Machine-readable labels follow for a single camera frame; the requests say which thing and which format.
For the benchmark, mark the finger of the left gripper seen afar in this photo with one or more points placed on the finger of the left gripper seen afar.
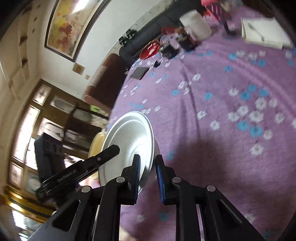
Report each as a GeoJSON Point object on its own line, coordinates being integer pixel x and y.
{"type": "Point", "coordinates": [94, 162]}

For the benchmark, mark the white cylindrical container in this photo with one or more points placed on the white cylindrical container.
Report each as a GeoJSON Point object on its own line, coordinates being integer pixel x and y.
{"type": "Point", "coordinates": [196, 25]}

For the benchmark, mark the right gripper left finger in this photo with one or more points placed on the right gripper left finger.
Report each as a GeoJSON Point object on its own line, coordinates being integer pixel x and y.
{"type": "Point", "coordinates": [93, 214]}

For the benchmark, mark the pink thermos bottle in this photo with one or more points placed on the pink thermos bottle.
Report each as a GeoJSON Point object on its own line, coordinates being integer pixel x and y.
{"type": "Point", "coordinates": [215, 8]}

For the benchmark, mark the white foam bowl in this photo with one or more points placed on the white foam bowl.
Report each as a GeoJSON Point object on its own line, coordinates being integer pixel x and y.
{"type": "Point", "coordinates": [133, 134]}

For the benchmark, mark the framed painting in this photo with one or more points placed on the framed painting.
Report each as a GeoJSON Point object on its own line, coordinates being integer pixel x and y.
{"type": "Point", "coordinates": [69, 25]}

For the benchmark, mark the beige bowl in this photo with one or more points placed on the beige bowl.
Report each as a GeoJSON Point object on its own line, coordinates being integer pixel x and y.
{"type": "Point", "coordinates": [97, 143]}

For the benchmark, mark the white notebook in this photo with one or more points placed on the white notebook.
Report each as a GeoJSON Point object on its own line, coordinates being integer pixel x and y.
{"type": "Point", "coordinates": [266, 32]}

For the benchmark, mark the black phone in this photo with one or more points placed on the black phone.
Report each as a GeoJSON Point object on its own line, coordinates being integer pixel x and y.
{"type": "Point", "coordinates": [139, 73]}

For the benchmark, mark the black leather sofa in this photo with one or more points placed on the black leather sofa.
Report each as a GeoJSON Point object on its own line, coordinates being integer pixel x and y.
{"type": "Point", "coordinates": [170, 17]}

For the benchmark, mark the small red glass dish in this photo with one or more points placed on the small red glass dish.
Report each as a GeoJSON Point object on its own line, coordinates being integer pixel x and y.
{"type": "Point", "coordinates": [150, 49]}

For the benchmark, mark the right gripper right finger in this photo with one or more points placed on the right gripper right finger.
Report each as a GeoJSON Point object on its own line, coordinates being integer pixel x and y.
{"type": "Point", "coordinates": [202, 213]}

